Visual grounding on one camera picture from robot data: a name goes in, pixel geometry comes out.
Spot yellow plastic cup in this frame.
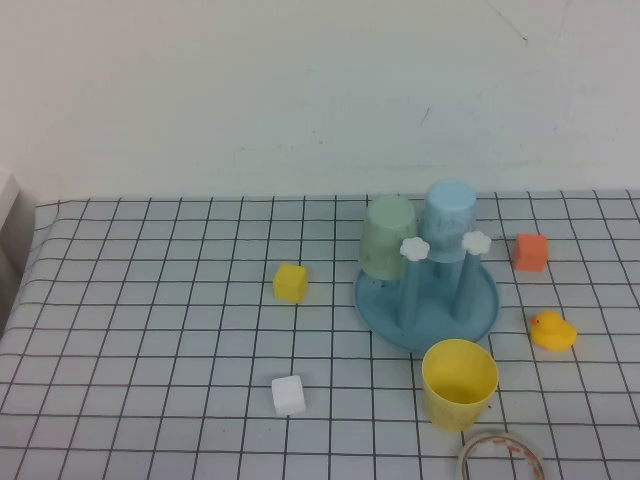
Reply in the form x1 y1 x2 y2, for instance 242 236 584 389
421 338 500 434

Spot pale green plastic cup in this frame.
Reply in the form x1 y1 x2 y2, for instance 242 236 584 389
358 195 419 281

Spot light blue plastic cup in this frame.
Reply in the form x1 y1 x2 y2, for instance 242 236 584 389
417 179 476 264

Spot blue cup stand, flower pegs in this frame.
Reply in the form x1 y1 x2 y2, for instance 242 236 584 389
353 230 501 356

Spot yellow cube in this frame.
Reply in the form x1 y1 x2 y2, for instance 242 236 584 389
272 263 309 305

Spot white cube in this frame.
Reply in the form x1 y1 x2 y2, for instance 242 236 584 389
271 374 306 417

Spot grid-patterned white tablecloth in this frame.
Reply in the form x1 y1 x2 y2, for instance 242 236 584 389
0 188 640 480

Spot orange cube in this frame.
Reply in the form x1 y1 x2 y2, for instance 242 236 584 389
511 233 550 273

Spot yellow rubber duck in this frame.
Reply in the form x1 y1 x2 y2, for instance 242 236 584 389
529 309 578 353

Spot roll of clear tape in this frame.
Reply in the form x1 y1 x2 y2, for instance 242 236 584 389
457 432 549 480

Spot white furniture panel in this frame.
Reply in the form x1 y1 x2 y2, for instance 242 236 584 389
0 169 37 336

